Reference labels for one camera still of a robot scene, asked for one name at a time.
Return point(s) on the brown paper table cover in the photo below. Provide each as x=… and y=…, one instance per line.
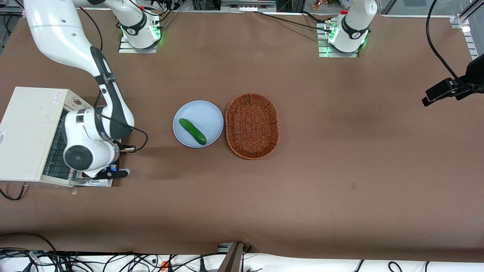
x=340, y=170

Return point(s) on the white toaster oven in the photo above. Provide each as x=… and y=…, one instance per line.
x=26, y=132

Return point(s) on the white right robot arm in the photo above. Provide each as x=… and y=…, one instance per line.
x=87, y=132

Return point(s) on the brown wicker basket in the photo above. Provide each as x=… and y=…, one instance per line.
x=251, y=128

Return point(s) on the left arm gripper black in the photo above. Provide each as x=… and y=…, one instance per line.
x=475, y=73

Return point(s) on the round oven knob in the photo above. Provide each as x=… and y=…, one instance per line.
x=86, y=108
x=76, y=101

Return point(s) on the oven door with dark window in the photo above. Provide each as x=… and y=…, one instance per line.
x=94, y=183

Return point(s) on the light blue plate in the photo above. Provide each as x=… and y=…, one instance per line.
x=208, y=117

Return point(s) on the green cucumber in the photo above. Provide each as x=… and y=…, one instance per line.
x=193, y=131

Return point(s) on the aluminium profile post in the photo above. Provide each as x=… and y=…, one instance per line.
x=232, y=260

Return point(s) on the aluminium frame bracket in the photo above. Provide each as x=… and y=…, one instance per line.
x=470, y=43

